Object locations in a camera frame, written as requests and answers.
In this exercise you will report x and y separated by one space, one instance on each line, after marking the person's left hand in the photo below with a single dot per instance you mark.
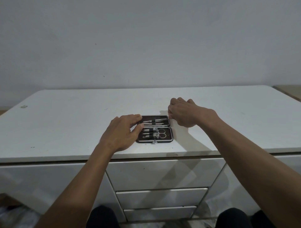
118 135

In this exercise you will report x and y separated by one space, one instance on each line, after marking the person's right hand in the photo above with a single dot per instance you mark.
188 114

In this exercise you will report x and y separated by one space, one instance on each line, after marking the person's left thumb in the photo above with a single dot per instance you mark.
138 129

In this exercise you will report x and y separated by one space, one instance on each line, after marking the person's right thumb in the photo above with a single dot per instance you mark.
171 114

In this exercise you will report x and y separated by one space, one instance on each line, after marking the black manicure kit case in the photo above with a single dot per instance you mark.
169 135

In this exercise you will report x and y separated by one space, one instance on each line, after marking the person's right forearm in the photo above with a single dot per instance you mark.
254 164

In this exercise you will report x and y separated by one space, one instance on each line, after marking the person's left forearm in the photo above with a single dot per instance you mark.
77 188

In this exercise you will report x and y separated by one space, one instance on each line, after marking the silver nail clipper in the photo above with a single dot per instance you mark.
150 136
150 129

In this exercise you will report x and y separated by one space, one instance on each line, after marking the silver nail file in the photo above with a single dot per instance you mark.
156 121

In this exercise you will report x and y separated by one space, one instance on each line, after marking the silver tweezers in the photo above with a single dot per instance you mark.
157 123

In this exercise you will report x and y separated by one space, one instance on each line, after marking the small silver scissors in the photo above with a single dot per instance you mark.
162 133

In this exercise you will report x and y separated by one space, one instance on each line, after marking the large white cabinet drawer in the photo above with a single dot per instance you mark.
152 173

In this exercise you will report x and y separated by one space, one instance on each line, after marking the medium white cabinet drawer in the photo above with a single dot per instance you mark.
162 198

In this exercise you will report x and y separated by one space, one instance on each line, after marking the small white cabinet drawer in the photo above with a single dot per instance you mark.
160 213

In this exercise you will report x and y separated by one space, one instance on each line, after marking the white drawer cabinet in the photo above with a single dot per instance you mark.
47 131

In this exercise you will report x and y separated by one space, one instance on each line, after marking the person's left leg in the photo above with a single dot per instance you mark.
102 218

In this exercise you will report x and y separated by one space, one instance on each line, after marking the person's leg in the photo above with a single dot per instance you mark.
235 219
102 218

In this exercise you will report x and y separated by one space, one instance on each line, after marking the person's right leg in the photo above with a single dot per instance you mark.
235 219

